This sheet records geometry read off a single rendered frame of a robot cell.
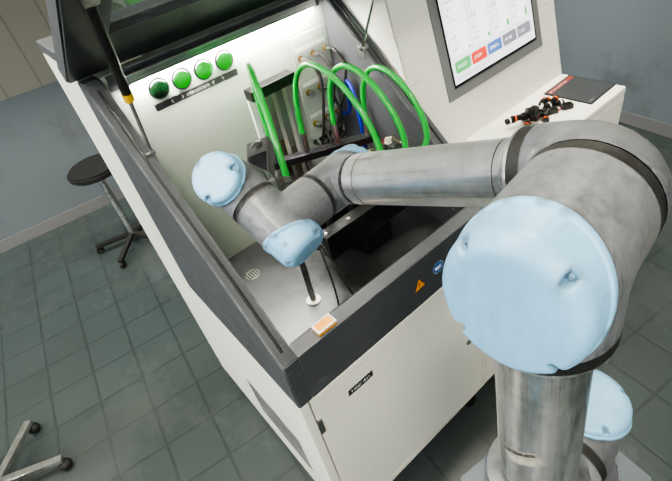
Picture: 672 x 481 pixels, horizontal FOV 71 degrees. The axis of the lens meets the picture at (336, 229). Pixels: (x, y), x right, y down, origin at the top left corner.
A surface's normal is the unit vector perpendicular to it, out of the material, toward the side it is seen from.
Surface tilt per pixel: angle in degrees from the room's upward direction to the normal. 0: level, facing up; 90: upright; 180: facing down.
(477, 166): 54
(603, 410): 7
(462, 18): 76
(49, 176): 90
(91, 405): 0
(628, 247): 61
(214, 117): 90
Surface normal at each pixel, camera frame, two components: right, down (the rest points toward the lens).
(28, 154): 0.53, 0.47
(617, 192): 0.22, -0.47
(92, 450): -0.18, -0.76
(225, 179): -0.25, -0.07
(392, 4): 0.58, 0.21
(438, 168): -0.77, -0.07
